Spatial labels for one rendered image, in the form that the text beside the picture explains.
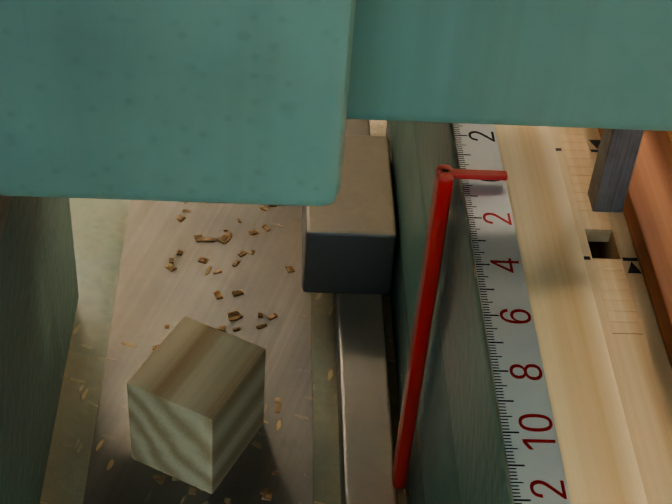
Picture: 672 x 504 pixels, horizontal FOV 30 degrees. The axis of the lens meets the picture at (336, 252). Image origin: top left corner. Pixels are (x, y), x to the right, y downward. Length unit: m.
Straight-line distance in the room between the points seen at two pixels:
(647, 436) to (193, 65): 0.15
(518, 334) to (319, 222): 0.20
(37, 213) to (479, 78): 0.19
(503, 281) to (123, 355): 0.23
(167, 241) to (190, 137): 0.31
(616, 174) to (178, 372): 0.18
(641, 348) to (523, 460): 0.07
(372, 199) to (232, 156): 0.26
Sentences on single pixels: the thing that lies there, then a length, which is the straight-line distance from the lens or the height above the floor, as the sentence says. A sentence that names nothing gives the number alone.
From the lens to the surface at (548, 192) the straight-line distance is 0.39.
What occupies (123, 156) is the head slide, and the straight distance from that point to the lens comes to 0.28.
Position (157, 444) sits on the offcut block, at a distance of 0.48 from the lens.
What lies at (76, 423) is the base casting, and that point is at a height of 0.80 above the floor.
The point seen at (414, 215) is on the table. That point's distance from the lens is 0.48.
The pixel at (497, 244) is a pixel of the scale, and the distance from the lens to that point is 0.35.
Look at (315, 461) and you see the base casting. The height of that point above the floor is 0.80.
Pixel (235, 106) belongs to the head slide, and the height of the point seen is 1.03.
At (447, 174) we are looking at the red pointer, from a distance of 0.37.
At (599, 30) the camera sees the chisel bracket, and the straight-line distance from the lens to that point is 0.31.
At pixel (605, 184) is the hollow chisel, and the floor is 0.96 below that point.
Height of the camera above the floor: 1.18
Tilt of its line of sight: 41 degrees down
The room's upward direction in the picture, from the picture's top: 5 degrees clockwise
